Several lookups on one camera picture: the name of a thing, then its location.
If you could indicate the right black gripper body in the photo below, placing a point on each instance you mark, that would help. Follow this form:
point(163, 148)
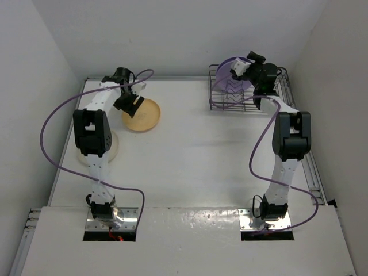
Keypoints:
point(252, 73)

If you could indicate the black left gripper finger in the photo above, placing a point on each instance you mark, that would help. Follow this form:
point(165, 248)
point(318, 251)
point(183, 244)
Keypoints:
point(136, 104)
point(130, 109)

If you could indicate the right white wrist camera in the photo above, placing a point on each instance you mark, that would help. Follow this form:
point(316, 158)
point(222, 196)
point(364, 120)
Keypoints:
point(239, 66)

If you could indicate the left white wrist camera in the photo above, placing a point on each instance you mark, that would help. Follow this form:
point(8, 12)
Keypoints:
point(138, 88)

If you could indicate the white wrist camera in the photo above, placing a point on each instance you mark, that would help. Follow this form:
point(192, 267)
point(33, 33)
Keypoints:
point(138, 88)
point(239, 66)

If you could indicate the orange plastic plate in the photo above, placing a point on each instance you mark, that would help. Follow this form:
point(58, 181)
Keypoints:
point(146, 117)

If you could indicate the metal base plate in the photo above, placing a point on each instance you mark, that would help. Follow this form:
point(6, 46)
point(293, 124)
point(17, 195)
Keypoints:
point(250, 221)
point(125, 220)

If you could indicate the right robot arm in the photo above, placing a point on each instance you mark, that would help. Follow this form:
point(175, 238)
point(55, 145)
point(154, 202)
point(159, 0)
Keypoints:
point(291, 139)

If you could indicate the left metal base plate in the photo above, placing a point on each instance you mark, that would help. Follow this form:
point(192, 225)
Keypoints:
point(125, 220)

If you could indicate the cream plastic plate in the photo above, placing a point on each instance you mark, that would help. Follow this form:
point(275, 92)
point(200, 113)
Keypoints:
point(112, 152)

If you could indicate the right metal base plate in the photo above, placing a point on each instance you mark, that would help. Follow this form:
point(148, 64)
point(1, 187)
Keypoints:
point(250, 221)

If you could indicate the wire dish rack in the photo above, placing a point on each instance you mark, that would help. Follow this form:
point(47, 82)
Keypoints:
point(228, 94)

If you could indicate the aluminium frame rail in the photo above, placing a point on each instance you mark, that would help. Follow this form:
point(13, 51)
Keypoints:
point(313, 179)

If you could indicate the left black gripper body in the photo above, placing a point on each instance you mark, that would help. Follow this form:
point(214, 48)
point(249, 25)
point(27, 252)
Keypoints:
point(126, 99)

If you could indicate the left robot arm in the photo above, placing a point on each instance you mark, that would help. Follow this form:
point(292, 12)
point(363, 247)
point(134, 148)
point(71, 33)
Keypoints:
point(93, 136)

